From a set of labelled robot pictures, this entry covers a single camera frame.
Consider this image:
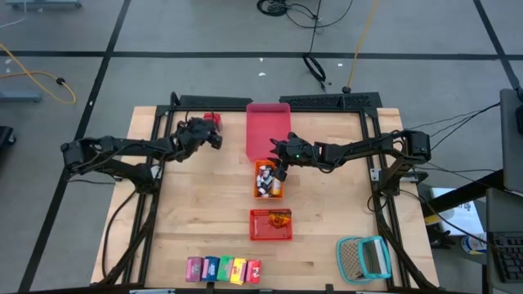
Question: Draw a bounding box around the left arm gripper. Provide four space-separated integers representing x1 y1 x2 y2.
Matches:
175 117 224 161

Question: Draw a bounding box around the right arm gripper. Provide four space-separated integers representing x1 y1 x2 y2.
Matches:
269 132 322 183

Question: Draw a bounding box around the small red box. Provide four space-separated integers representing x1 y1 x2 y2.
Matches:
203 112 224 132

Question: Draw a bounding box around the red slotted plastic basket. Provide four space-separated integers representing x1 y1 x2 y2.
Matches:
249 208 293 242

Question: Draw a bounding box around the yellow cereal box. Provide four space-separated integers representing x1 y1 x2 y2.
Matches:
230 257 248 286

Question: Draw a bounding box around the green cereal box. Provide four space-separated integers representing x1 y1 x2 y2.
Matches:
216 255 235 282

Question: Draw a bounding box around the blue cereal box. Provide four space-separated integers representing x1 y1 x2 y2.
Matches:
201 256 221 282

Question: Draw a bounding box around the pink cereal box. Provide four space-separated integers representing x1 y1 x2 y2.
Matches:
186 256 204 283

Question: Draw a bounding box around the orange slotted plastic basket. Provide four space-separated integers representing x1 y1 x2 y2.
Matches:
253 158 286 200

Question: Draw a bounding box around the pink plastic bin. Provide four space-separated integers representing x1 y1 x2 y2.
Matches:
245 102 292 163

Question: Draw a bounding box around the black flat plate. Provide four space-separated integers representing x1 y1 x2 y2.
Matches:
178 94 253 109

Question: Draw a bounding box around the orange yellow snack packet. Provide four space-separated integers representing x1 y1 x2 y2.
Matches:
267 211 292 229

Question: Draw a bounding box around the black perforated plate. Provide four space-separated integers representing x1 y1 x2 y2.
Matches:
279 91 383 111

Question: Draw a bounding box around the teal mesh strainer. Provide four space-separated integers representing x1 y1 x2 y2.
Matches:
335 235 369 286

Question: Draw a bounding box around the teal rectangular container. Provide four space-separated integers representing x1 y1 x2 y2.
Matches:
357 235 393 281

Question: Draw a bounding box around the black clamp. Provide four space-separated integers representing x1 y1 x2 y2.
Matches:
431 223 455 250

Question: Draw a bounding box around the black diagonal beam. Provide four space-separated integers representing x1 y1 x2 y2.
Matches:
422 169 506 216

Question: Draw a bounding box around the white paper sheet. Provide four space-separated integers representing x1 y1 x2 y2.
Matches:
428 186 485 237

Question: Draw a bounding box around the grey cart foot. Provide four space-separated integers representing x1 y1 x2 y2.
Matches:
0 90 42 103

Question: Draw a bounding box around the black floor object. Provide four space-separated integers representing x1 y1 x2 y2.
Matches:
0 125 16 147

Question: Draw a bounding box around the grey cart base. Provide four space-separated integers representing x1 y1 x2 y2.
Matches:
4 0 83 10

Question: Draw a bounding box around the grey desk with keyboard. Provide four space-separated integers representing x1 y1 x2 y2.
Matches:
485 187 523 294

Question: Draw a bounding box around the grey desk top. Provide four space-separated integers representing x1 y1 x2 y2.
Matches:
498 87 523 194

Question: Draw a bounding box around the black keyboard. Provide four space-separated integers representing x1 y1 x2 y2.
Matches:
492 231 523 283

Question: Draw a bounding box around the black metal rig frame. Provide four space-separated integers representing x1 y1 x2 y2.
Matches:
90 91 440 294

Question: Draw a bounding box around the black hanging cable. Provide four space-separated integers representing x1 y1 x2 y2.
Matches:
302 0 333 93

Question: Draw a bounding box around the black coiled cable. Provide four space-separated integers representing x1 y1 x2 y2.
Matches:
256 0 355 30

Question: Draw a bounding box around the yellow hanging cable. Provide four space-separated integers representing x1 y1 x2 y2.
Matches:
342 0 380 94

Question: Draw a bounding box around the black left arm base cable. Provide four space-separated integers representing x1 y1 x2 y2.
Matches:
101 188 140 278

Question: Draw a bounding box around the thin black cable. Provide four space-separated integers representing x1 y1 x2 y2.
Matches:
408 101 502 131
428 104 502 152

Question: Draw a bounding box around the yellow floor cable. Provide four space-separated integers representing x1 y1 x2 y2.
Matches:
0 42 78 105

